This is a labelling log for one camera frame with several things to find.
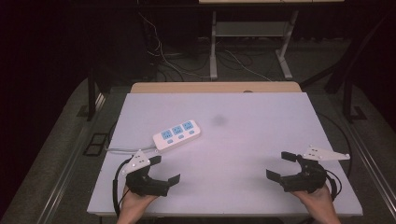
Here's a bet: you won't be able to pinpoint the white floor cable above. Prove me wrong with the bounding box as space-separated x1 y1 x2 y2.
138 12 216 80

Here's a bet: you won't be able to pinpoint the person's left hand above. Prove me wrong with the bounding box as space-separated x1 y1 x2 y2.
116 186 160 224

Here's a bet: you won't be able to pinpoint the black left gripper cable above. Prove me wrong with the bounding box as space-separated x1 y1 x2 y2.
112 157 134 218

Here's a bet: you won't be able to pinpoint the black metal stand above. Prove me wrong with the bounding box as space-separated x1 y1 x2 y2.
77 66 98 122
341 74 368 123

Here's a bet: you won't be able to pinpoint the aluminium rail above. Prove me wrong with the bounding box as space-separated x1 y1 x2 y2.
36 92 106 224
344 119 396 216

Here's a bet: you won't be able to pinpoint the white table mat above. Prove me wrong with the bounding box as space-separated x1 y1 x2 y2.
87 91 363 217

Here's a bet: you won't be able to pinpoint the white metal desk frame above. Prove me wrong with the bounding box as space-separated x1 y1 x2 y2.
209 9 301 81

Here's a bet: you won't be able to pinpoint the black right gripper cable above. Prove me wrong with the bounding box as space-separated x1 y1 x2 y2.
317 111 353 202

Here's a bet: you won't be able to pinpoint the white power strip cable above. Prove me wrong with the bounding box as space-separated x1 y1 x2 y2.
105 145 158 155

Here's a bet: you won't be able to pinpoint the white power strip blue sockets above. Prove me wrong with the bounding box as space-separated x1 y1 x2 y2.
152 119 202 154

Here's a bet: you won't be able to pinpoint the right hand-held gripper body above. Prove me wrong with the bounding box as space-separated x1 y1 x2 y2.
279 145 351 194

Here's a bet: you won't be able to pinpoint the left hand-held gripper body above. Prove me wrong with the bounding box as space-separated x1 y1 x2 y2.
120 149 171 198

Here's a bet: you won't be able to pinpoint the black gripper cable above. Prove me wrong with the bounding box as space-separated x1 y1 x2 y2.
317 111 353 202
112 157 134 218

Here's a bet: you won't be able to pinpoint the person's right hand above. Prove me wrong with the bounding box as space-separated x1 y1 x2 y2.
290 183 342 224

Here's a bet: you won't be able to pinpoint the black floor frame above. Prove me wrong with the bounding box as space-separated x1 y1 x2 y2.
82 133 109 157

